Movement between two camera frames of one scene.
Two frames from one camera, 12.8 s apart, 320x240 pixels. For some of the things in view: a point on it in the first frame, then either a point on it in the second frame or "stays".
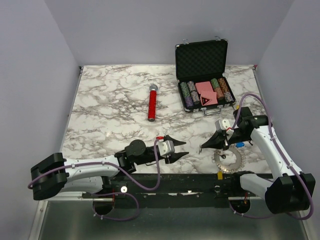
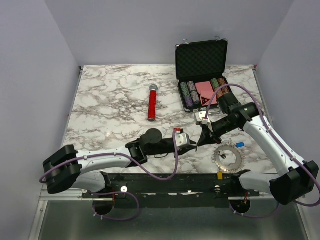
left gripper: (174, 157) → (182, 150)
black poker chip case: (200, 68) stays
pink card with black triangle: (209, 98) stays
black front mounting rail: (174, 190) stays
